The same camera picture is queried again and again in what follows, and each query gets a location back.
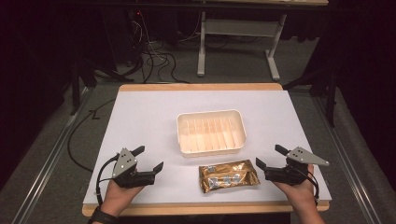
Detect person's left hand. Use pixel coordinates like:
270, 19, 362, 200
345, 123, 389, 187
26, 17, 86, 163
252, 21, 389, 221
100, 179, 146, 217

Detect black wrist watch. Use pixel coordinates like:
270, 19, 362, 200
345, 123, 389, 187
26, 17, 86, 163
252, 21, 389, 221
87, 205, 120, 224

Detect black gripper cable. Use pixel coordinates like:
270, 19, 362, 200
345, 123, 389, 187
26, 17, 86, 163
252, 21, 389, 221
293, 167, 320, 206
94, 152, 121, 206

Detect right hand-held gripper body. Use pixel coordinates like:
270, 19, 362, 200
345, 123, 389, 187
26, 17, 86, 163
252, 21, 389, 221
263, 146, 331, 187

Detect person's right hand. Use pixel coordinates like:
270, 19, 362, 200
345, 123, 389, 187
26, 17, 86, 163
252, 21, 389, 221
273, 163, 318, 212

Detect tangle of floor cables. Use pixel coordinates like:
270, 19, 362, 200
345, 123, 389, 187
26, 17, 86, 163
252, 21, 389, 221
124, 10, 191, 85

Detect white table mat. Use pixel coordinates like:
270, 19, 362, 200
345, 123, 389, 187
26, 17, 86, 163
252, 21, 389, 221
83, 90, 332, 205

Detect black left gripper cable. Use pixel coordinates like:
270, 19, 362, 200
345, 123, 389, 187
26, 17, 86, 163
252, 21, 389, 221
94, 152, 121, 206

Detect metal floor rail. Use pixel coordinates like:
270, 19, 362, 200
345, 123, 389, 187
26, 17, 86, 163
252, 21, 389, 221
10, 87, 96, 224
311, 92, 382, 224

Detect black floor cable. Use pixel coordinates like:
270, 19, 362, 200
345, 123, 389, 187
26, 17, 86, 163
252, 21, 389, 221
66, 98, 117, 173

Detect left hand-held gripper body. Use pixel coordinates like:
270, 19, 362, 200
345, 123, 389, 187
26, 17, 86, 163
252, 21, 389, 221
111, 147, 156, 189

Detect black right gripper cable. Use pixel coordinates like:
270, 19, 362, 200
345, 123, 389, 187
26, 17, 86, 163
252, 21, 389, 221
293, 167, 320, 206

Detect black metal stand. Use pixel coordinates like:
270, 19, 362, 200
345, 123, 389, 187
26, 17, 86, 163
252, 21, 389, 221
68, 55, 127, 117
281, 66, 339, 129

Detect cream plastic tray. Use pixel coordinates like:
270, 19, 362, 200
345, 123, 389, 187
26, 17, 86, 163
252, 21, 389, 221
176, 108, 248, 159

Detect golden foil snack packet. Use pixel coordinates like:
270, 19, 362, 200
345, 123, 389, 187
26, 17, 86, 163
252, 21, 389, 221
198, 159, 262, 194

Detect white metal desk frame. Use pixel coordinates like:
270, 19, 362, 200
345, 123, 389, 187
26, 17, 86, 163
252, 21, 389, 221
196, 10, 288, 82

